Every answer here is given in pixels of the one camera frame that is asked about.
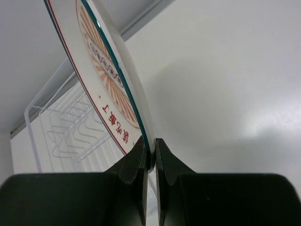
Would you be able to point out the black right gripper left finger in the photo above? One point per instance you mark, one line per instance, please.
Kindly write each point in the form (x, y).
(116, 197)

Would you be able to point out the white wire dish rack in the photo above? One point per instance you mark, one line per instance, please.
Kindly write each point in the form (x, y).
(66, 133)

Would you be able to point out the white plate with orange sunburst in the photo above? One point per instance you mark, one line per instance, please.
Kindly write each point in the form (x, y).
(105, 70)

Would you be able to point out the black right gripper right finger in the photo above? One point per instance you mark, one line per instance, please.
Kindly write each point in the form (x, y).
(187, 198)

